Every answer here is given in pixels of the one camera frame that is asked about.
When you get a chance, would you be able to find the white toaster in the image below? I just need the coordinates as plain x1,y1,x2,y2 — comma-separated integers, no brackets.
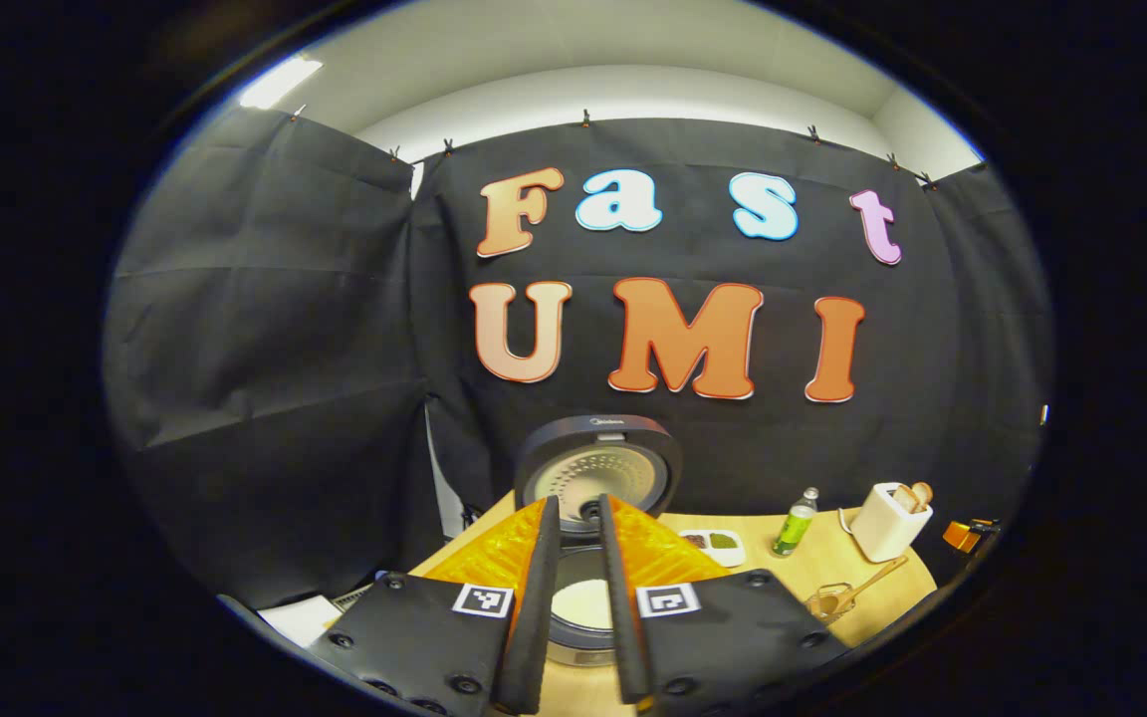
839,482,933,564

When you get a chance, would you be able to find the dark rice cooker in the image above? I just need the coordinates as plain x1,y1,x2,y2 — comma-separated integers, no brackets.
514,414,684,668

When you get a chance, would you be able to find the green label bottle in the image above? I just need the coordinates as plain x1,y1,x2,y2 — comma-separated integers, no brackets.
771,487,820,557

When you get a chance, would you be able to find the wooden spoon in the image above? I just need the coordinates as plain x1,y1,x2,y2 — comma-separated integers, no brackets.
817,556,909,614

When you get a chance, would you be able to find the white paper sheet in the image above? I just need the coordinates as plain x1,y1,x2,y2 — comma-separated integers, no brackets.
258,588,375,648

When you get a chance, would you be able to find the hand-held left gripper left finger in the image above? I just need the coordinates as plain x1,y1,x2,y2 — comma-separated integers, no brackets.
310,495,562,716

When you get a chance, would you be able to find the white divided dish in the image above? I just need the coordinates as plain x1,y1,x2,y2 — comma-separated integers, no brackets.
678,529,747,569

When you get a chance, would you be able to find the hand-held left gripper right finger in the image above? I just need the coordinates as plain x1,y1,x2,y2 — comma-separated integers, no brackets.
598,493,848,713

